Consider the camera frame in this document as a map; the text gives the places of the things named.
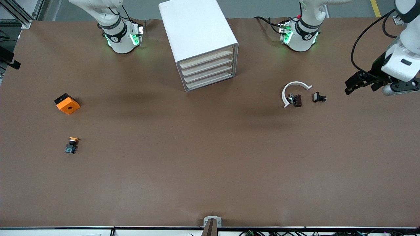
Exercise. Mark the orange button enclosure box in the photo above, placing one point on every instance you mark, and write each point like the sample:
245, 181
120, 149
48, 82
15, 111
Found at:
69, 106

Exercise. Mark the brown paper table cover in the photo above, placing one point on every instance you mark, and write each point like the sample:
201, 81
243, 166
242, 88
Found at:
210, 147

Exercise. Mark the brown post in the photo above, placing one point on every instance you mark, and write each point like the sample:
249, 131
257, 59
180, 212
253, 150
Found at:
210, 229

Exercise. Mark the left white Franka arm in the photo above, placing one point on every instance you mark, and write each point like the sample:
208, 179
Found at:
305, 36

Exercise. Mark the dark brown switch component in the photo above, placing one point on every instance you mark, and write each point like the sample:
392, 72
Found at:
297, 100

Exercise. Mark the aluminium frame post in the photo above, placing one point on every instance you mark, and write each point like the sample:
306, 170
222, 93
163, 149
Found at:
397, 21
19, 13

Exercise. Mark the yellow-capped push button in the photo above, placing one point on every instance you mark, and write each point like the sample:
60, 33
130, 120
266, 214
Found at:
71, 147

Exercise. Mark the small black clip component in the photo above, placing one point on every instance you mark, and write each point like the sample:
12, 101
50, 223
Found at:
317, 97

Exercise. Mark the grey metal bracket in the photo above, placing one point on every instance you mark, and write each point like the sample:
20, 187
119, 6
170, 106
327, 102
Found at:
206, 222

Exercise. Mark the right white Franka arm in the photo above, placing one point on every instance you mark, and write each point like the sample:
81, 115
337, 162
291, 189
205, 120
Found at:
119, 39

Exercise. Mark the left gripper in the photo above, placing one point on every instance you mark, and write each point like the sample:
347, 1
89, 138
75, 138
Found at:
377, 68

